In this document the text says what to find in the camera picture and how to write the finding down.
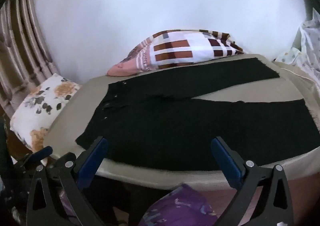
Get floral white pillow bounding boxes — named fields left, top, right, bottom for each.
left=10, top=74, right=82, bottom=153

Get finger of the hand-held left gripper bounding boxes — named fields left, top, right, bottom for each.
left=24, top=146, right=53, bottom=166
left=47, top=152, right=77, bottom=173

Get wooden slatted headboard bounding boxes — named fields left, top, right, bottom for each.
left=0, top=0, right=62, bottom=116

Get black pants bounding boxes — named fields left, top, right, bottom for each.
left=75, top=57, right=320, bottom=172

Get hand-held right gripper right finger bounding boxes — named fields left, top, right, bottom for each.
left=211, top=137, right=295, bottom=226

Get checked brown white pillow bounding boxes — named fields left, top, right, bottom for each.
left=107, top=29, right=247, bottom=76

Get white printed cloth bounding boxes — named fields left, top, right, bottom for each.
left=275, top=8, right=320, bottom=84

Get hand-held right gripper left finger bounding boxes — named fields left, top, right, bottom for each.
left=26, top=137, right=109, bottom=226

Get bed with beige sheet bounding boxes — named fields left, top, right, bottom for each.
left=44, top=53, right=320, bottom=190

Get purple printed cloth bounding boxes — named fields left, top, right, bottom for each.
left=139, top=183, right=218, bottom=226

